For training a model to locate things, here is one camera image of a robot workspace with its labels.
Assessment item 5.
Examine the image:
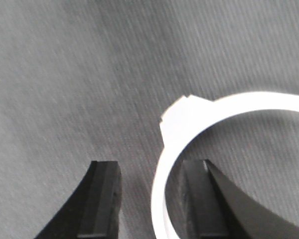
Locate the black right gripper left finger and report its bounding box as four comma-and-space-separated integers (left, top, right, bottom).
36, 161, 122, 239

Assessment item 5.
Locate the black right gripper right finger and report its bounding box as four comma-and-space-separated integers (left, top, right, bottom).
182, 160, 299, 239

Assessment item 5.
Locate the white PVC pipe clamp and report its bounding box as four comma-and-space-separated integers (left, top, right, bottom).
150, 92, 299, 239

